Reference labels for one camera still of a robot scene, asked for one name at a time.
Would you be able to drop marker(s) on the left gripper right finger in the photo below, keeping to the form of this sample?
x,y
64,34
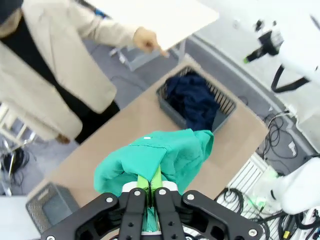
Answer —
x,y
167,212

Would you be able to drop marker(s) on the white table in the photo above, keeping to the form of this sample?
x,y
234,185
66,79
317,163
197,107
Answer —
x,y
162,20

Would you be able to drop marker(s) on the white step stool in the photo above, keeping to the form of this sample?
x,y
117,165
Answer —
x,y
7,130

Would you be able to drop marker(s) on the person in beige blazer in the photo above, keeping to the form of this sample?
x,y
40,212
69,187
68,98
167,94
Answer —
x,y
37,75

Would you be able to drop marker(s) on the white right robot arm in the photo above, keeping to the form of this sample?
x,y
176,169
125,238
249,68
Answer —
x,y
300,45

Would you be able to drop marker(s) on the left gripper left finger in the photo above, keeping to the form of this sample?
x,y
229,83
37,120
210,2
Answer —
x,y
132,212

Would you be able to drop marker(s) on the person's left forearm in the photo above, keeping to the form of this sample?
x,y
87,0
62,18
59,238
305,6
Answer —
x,y
110,32

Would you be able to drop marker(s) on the grey woven plastic basket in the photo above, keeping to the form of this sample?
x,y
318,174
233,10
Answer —
x,y
175,117
37,212

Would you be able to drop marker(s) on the person's right forearm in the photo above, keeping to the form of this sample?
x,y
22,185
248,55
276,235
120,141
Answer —
x,y
62,125

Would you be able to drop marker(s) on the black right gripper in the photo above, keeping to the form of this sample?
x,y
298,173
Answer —
x,y
271,43

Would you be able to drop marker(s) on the navy blue garment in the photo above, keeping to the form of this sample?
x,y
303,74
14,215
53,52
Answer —
x,y
202,115
180,85

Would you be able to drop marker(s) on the person's right hand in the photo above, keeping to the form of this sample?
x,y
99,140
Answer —
x,y
63,139

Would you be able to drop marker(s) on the person's left hand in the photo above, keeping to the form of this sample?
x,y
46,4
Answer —
x,y
146,40

